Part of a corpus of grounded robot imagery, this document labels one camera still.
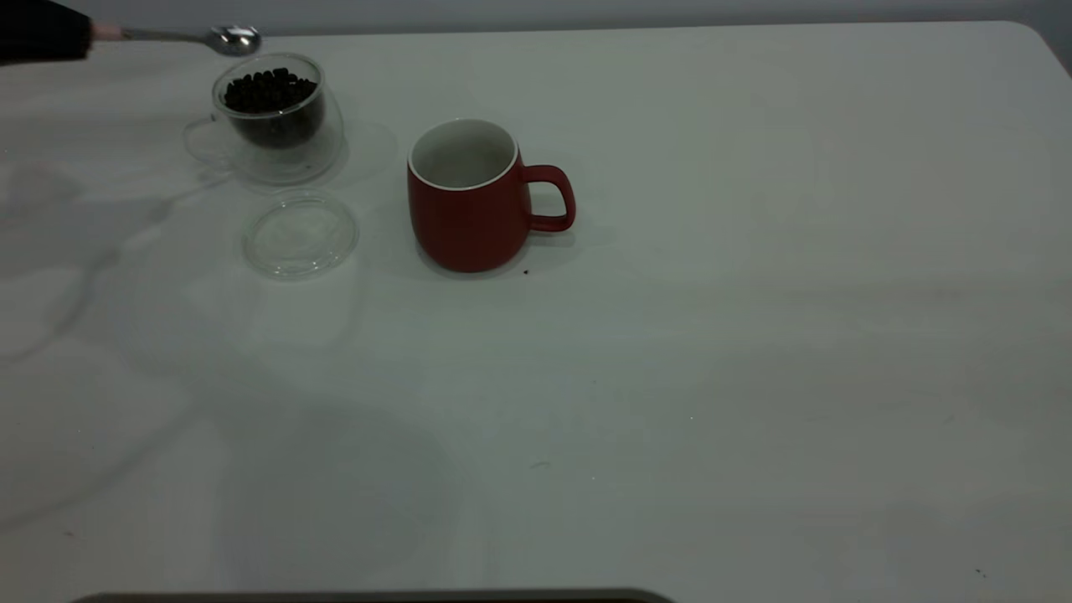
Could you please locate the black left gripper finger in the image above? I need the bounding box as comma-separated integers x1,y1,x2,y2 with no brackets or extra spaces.
0,33,92,66
0,0,92,36

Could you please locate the red ceramic mug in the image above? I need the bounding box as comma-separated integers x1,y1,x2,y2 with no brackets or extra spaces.
407,119,577,274

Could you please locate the pink handled metal spoon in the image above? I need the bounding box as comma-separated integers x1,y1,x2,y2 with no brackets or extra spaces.
90,25,262,58

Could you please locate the clear glass cup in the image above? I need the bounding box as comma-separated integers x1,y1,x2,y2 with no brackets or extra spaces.
183,54,346,185

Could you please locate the clear glass lid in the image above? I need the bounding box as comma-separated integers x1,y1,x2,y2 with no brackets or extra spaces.
242,191,360,280

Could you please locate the dark coffee beans pile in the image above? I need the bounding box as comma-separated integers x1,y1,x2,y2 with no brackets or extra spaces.
223,69,326,152

